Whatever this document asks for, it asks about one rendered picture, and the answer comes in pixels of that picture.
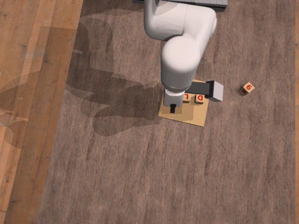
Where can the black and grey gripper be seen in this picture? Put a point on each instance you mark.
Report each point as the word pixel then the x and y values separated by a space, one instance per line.
pixel 172 99

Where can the beige block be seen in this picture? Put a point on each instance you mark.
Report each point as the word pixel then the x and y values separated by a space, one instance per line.
pixel 186 98
pixel 199 99
pixel 247 88

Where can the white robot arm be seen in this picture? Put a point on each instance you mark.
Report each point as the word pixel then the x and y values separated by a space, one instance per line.
pixel 187 30

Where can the tan flat mat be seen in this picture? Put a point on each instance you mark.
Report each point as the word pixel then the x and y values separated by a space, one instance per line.
pixel 188 112

